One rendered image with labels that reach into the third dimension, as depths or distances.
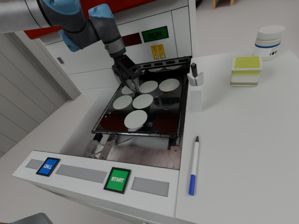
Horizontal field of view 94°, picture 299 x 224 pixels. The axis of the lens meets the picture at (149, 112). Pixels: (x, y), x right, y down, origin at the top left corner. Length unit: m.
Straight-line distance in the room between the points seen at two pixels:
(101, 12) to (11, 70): 2.46
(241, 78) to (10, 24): 0.63
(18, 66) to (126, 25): 2.39
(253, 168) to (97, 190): 0.36
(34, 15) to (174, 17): 0.46
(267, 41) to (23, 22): 0.70
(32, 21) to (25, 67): 2.49
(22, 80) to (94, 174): 2.62
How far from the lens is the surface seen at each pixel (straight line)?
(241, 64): 0.52
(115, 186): 0.40
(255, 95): 0.52
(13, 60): 2.94
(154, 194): 0.36
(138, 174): 0.39
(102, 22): 0.59
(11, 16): 0.50
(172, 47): 0.72
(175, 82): 0.71
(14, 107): 2.98
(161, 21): 0.70
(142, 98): 0.66
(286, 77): 0.61
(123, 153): 0.53
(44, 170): 0.58
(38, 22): 0.49
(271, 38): 0.64
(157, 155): 0.48
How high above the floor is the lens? 1.30
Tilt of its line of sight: 43 degrees down
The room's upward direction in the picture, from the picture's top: 22 degrees counter-clockwise
